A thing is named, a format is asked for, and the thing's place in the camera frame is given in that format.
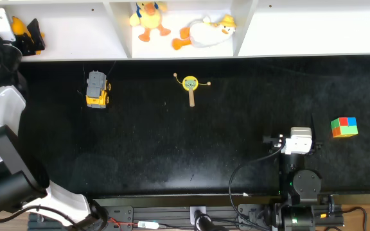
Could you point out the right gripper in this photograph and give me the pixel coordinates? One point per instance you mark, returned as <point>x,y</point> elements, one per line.
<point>271,140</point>

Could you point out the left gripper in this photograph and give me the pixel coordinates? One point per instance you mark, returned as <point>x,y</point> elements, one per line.
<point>24,45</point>

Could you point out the yellow rubber duck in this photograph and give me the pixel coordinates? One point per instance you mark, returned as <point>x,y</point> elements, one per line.
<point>18,25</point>

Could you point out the grey and yellow toy truck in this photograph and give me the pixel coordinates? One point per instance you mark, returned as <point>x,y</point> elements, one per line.
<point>96,88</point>

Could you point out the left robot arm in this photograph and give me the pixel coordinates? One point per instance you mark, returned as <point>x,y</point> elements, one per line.
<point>5,106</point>

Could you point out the many-coloured puzzle cube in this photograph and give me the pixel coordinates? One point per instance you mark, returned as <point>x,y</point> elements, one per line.
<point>344,127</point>

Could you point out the white shelf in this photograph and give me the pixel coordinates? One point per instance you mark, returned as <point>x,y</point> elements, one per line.
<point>300,32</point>

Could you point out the yellow rattle drum toy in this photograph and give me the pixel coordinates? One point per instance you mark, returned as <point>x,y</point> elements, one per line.
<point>190,84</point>

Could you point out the yellow plush duck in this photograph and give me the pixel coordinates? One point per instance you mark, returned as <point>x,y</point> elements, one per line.
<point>150,20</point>

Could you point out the white plush duck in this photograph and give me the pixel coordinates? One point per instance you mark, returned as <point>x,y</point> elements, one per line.
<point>206,33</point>

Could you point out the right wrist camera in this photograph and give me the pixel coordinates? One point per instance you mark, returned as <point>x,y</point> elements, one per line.
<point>298,141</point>

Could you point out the mounting rail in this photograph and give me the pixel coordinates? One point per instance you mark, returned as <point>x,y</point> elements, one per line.
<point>165,214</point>

